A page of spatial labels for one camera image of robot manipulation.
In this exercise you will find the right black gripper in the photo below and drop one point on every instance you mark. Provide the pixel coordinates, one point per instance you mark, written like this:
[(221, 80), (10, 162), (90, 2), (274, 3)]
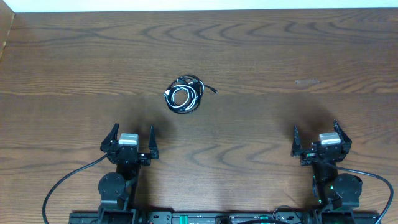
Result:
[(308, 155)]

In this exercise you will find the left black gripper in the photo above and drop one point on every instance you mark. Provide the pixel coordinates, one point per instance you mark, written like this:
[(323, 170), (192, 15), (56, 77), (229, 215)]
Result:
[(128, 153)]

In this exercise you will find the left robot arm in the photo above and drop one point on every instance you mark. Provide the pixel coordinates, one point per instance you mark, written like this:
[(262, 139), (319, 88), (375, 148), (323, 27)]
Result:
[(118, 188)]

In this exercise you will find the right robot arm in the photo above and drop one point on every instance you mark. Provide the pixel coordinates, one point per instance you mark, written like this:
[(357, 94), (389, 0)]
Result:
[(338, 194)]

